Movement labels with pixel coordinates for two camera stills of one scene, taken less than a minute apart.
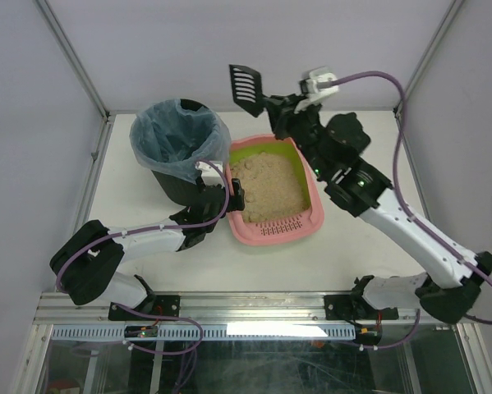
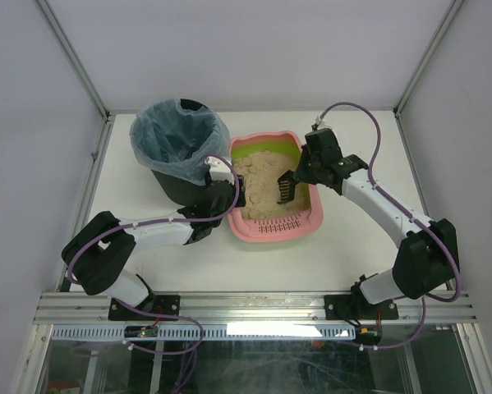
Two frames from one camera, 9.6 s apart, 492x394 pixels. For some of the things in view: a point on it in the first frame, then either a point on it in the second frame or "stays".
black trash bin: x=180 y=192 stays
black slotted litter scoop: x=247 y=89 → x=287 y=187
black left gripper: x=229 y=198 stays
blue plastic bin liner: x=172 y=140 stays
